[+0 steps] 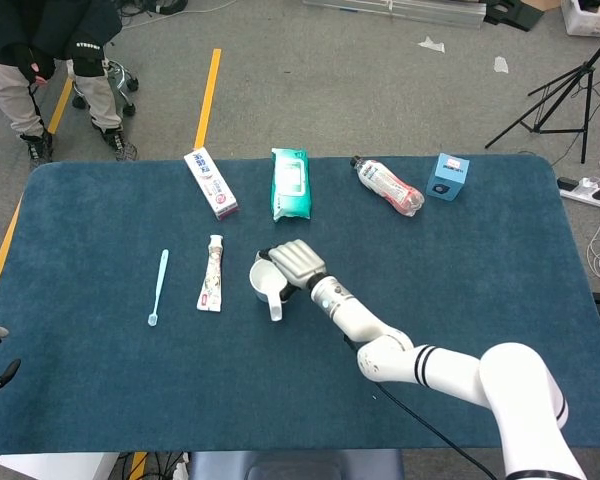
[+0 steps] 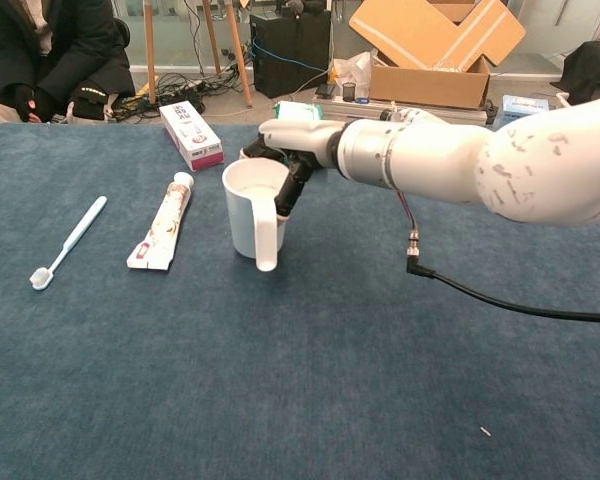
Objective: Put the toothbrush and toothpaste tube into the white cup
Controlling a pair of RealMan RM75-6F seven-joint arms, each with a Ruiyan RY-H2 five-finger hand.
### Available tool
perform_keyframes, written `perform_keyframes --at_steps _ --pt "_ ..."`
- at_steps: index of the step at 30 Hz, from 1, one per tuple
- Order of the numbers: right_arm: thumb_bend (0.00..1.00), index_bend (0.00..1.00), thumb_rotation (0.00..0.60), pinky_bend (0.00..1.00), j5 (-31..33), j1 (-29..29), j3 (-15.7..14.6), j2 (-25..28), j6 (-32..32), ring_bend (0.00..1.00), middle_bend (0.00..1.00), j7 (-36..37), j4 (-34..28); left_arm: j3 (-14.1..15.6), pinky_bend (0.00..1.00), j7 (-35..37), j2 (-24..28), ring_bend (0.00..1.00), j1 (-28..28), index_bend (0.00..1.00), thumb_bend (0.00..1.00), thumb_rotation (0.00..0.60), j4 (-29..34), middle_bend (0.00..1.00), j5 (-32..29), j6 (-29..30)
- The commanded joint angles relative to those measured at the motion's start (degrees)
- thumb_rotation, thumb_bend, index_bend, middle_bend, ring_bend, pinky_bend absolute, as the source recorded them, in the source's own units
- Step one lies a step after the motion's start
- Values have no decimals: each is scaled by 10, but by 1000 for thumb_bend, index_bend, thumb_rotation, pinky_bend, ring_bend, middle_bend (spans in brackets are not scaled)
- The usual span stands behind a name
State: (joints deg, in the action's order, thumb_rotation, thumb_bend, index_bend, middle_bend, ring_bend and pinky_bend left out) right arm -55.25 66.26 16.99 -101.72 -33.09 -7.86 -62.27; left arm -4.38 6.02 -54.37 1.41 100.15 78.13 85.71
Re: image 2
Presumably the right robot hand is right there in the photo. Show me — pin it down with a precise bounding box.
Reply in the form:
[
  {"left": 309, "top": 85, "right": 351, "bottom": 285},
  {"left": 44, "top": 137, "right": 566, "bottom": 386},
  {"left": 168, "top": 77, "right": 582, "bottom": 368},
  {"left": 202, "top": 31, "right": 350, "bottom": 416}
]
[{"left": 238, "top": 118, "right": 349, "bottom": 222}]

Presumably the white cup with handle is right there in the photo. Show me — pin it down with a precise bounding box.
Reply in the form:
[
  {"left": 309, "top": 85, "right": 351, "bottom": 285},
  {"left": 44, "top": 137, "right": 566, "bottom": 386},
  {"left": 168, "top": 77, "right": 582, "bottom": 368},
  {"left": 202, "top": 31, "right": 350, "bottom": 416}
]
[{"left": 221, "top": 158, "right": 291, "bottom": 273}]

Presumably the white floral toothpaste tube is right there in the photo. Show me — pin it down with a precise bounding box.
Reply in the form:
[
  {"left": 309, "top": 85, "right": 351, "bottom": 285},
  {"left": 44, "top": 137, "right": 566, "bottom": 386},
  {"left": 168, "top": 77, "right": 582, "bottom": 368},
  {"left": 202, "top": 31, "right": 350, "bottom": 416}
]
[{"left": 125, "top": 171, "right": 195, "bottom": 272}]

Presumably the light blue toothbrush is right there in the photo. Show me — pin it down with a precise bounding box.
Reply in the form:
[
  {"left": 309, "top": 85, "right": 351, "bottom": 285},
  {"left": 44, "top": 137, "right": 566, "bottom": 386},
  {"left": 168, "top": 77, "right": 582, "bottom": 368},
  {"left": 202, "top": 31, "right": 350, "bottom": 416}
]
[{"left": 29, "top": 195, "right": 108, "bottom": 292}]

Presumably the white pink toothpaste box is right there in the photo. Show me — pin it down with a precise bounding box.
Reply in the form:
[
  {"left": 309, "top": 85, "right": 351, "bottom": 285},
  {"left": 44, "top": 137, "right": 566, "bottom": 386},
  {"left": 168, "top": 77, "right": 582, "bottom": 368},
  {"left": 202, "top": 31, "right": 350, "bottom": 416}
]
[{"left": 158, "top": 101, "right": 227, "bottom": 173}]

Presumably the open cardboard box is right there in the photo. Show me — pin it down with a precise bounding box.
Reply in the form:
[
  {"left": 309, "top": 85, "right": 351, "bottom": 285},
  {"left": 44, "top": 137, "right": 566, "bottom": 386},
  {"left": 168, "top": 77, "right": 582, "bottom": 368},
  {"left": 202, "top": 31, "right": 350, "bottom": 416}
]
[{"left": 348, "top": 0, "right": 527, "bottom": 111}]

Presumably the light blue speaker box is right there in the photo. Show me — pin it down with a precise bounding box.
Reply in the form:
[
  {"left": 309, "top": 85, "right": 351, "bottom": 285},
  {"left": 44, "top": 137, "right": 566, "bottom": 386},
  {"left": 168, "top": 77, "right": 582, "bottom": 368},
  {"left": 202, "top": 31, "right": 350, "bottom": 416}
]
[{"left": 494, "top": 94, "right": 551, "bottom": 132}]

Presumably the green wet wipes pack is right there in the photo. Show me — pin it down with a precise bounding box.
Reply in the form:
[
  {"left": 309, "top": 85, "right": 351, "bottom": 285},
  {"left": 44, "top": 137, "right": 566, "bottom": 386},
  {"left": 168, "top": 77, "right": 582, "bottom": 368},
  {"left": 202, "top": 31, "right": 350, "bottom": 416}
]
[{"left": 274, "top": 100, "right": 326, "bottom": 122}]

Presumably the black computer tower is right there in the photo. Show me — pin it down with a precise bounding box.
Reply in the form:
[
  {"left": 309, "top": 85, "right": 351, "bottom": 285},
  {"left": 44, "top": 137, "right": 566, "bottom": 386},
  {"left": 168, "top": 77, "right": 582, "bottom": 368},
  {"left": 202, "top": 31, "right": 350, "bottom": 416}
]
[{"left": 249, "top": 9, "right": 332, "bottom": 100}]

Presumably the plastic bottle with pink drink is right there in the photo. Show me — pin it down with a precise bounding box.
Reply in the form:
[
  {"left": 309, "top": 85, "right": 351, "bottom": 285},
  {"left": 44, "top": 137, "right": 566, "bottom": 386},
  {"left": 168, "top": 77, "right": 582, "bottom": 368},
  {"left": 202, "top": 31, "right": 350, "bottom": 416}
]
[{"left": 378, "top": 105, "right": 434, "bottom": 126}]

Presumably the white plastic bag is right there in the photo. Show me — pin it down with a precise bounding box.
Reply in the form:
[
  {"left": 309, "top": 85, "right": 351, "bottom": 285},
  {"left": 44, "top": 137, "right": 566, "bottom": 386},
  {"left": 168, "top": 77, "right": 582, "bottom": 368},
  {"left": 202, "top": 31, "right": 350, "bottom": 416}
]
[{"left": 331, "top": 50, "right": 376, "bottom": 99}]

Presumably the wooden leg stand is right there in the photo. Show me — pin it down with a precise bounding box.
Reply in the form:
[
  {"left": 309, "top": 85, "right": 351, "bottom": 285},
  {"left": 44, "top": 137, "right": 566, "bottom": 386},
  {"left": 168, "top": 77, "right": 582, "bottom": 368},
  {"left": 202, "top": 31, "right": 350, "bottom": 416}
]
[{"left": 143, "top": 0, "right": 254, "bottom": 109}]

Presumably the blue table mat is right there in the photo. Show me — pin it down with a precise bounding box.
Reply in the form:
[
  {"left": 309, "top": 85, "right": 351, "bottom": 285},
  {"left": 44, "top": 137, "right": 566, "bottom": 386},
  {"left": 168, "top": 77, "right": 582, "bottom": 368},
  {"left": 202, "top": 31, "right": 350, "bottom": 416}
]
[{"left": 0, "top": 122, "right": 600, "bottom": 480}]

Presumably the person in black jacket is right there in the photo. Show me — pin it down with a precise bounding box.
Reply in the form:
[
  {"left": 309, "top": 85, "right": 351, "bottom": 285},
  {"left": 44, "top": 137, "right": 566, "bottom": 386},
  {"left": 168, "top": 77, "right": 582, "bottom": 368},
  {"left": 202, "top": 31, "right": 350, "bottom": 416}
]
[{"left": 0, "top": 0, "right": 137, "bottom": 125}]

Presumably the black cloth cover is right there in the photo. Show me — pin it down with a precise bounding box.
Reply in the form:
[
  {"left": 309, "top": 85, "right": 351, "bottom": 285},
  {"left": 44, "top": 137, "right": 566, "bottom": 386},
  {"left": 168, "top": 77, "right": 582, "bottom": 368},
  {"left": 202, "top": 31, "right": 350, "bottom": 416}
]
[{"left": 562, "top": 40, "right": 600, "bottom": 106}]

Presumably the aluminium profile rail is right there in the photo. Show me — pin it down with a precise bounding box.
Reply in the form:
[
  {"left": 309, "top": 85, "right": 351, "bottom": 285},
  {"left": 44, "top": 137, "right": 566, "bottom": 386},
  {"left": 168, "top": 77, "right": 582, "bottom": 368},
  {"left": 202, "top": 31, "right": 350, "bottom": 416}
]
[{"left": 313, "top": 94, "right": 496, "bottom": 126}]

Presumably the black cable bundle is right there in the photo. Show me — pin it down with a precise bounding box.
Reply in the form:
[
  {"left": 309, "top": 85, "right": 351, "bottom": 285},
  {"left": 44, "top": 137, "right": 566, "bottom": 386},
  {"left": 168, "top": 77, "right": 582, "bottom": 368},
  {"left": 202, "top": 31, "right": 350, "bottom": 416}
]
[{"left": 114, "top": 72, "right": 254, "bottom": 121}]

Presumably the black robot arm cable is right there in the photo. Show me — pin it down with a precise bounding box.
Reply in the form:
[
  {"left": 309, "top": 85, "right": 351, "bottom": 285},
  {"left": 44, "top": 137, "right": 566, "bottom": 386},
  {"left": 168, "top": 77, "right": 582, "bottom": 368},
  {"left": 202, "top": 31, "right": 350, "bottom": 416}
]
[{"left": 397, "top": 192, "right": 600, "bottom": 324}]

